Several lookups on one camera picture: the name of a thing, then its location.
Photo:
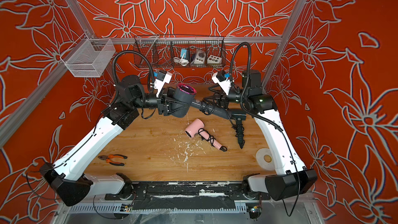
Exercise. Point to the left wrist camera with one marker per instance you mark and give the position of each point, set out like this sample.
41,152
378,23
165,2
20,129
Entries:
162,77

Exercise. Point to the white mesh wall basket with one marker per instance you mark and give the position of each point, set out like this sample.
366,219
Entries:
88,59

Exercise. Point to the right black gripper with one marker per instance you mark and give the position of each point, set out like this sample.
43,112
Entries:
223,101

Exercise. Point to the blue white small box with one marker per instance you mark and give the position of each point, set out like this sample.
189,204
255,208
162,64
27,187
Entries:
184,54

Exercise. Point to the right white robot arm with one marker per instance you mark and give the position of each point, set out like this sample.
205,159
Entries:
292,177

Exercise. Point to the black magenta hair dryer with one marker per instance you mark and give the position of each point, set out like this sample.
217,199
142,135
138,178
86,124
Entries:
206,107

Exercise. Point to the dark green hair dryer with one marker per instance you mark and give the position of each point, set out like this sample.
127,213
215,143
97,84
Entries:
239,116

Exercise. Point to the pink hair dryer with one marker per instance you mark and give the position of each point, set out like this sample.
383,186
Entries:
197,127

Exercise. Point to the aluminium frame rail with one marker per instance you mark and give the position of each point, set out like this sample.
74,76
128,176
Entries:
227,40

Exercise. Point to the white round socket adapter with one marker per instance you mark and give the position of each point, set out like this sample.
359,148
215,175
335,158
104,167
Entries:
199,58

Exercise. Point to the white power strip cube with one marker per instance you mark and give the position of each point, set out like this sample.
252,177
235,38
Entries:
213,60

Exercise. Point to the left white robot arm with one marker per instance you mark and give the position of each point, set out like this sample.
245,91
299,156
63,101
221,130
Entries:
67,175

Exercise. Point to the black wire wall basket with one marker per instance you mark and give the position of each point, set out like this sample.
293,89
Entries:
166,54

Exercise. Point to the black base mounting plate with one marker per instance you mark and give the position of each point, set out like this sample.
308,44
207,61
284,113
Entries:
185,195

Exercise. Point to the orange handled pliers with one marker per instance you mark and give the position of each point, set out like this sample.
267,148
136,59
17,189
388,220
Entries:
109,159

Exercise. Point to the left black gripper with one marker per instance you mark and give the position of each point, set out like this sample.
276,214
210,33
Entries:
165,105

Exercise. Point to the white tape roll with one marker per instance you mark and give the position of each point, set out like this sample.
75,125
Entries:
264,159

